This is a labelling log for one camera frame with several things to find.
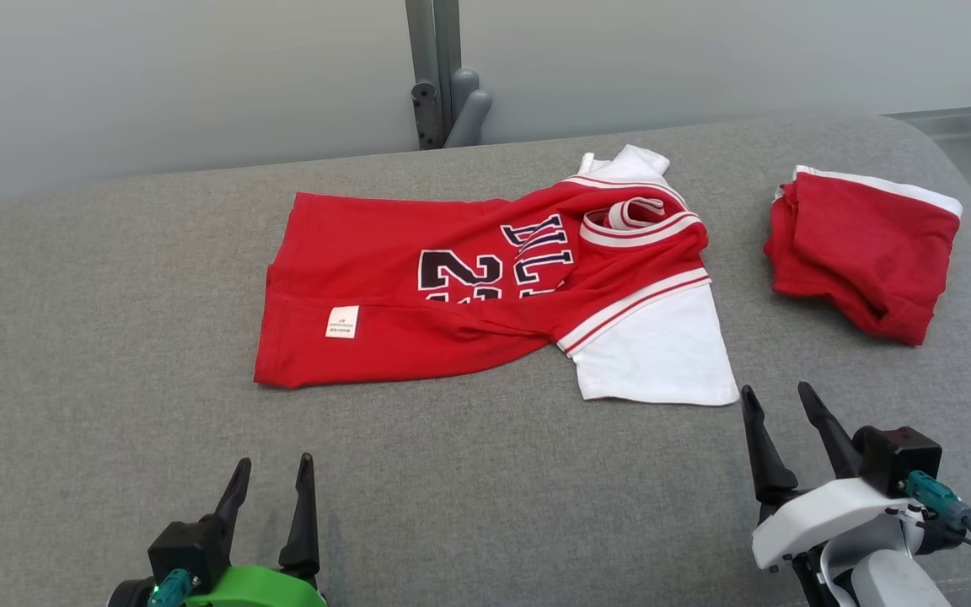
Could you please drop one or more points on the teal left camera connector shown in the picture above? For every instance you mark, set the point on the teal left camera connector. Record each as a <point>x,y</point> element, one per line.
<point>170,588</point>

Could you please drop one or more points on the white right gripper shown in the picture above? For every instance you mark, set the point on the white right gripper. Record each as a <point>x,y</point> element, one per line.
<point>823,514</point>

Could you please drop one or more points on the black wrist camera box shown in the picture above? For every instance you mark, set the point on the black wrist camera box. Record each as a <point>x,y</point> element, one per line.
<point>190,548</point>
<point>897,459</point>

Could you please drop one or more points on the red jersey with white sleeves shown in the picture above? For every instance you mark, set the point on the red jersey with white sleeves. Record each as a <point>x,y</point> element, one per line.
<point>418,312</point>

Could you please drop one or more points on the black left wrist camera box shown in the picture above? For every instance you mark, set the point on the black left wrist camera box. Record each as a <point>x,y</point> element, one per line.
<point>190,548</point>

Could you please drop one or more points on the teal camera connector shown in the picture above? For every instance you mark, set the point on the teal camera connector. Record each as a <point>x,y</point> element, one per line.
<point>939,499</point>
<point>170,588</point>

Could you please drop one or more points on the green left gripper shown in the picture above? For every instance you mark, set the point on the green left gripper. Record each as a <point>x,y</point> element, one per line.
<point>258,588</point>

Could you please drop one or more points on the grey metal wall bracket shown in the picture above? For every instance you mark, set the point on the grey metal wall bracket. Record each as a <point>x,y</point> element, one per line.
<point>443,76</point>

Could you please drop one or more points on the teal right camera connector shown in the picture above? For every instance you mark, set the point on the teal right camera connector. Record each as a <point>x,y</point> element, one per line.
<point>939,499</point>

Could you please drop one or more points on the red shorts with white band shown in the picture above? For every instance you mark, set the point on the red shorts with white band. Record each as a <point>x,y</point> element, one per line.
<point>865,244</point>

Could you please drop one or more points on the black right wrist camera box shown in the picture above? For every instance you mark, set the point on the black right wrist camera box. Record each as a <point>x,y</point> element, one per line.
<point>897,459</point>

